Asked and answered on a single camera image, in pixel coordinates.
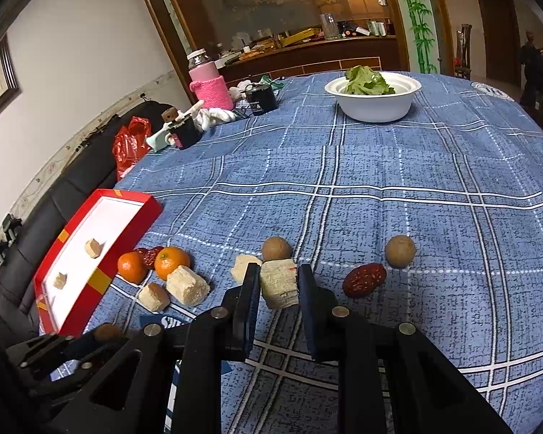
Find brown longan fruit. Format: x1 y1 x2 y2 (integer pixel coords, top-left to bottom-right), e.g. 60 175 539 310
262 236 292 261
384 235 417 268

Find large beige sugarcane chunk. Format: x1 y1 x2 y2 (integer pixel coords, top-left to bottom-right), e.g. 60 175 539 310
167 265 211 307

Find pale sugarcane chunk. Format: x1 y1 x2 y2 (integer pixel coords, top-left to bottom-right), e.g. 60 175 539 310
230 254 262 284

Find black sofa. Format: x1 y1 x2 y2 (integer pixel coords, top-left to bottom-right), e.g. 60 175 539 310
0 101 170 349

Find small beige sugarcane chunk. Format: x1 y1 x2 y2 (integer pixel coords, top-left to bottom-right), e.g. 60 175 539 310
138 282 171 312

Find red shallow gift box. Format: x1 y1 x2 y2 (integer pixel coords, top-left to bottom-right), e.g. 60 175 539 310
33 189 161 336

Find sugarcane piece in box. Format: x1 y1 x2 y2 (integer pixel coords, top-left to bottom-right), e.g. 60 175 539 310
85 238 104 259
52 272 67 290

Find small orange tangerine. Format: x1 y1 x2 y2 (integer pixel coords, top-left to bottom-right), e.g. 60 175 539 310
117 251 148 285
155 247 191 280

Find red jujube date pair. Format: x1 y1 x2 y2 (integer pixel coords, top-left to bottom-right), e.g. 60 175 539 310
135 246 163 269

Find small orange tangerine left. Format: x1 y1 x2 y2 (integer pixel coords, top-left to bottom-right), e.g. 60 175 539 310
117 251 148 285

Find blue plaid tablecloth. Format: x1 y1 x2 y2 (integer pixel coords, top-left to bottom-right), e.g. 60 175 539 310
39 71 543 434

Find mint green cloth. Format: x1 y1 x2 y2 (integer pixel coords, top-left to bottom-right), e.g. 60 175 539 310
145 128 171 153

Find black jar with cork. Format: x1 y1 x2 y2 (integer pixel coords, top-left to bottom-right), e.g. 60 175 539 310
161 108 203 150

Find red plastic bag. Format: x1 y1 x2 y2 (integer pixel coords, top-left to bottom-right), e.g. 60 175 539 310
111 116 152 180

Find white cloth glove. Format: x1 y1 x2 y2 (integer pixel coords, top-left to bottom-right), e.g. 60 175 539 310
193 108 242 132

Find black square box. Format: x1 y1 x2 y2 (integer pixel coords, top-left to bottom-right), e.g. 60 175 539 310
245 83 278 116

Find white bowl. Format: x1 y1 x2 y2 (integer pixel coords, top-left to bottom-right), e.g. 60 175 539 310
324 72 422 123

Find pink sleeved water bottle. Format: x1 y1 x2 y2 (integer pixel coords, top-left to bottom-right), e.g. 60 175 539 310
187 49 234 111

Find green lettuce leaves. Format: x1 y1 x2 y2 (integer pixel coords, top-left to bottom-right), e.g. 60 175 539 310
344 66 396 96

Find wooden sideboard counter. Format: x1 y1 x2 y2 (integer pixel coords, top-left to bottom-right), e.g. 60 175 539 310
219 25 409 85

